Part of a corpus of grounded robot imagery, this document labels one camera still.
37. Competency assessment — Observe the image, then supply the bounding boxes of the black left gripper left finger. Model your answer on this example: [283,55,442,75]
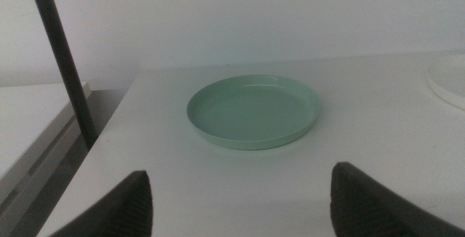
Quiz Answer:
[49,170,154,237]

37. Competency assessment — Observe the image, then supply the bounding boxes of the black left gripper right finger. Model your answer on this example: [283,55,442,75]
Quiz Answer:
[330,161,465,237]

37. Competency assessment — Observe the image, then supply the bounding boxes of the mint green shallow bowl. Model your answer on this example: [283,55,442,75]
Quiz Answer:
[186,74,322,151]

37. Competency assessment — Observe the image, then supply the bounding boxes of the white side table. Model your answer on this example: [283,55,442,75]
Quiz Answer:
[0,81,92,230]

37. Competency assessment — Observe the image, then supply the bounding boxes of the white shallow bowl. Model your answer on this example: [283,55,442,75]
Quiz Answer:
[426,53,465,111]

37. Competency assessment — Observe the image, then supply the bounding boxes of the black metal pole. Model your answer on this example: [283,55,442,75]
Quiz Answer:
[25,0,99,150]

